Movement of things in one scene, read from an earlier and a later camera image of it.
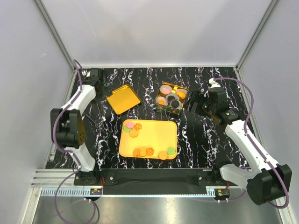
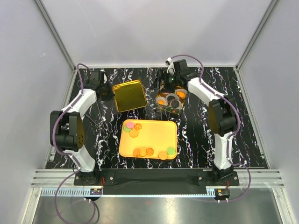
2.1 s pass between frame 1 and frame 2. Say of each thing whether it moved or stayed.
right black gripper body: moved
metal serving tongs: stayed
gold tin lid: moved
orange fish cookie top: stayed
